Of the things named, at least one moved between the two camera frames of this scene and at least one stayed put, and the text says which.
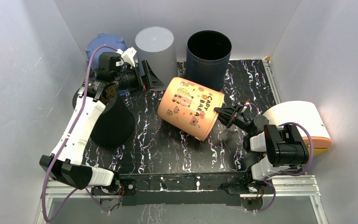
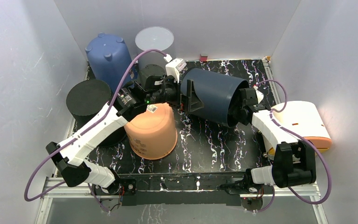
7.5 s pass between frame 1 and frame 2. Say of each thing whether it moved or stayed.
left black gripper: moved
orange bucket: moved
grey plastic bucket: stayed
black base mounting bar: stayed
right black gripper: moved
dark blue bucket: moved
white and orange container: stayed
